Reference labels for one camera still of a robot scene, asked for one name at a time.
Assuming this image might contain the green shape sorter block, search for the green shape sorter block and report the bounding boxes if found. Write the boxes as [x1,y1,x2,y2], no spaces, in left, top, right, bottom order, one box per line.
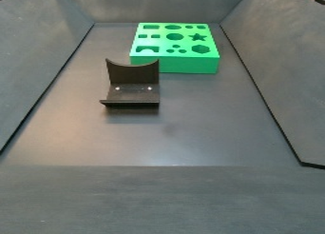
[129,23,221,74]

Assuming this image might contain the black curved holder stand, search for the black curved holder stand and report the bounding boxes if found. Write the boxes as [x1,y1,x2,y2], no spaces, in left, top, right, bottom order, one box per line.
[100,59,160,107]

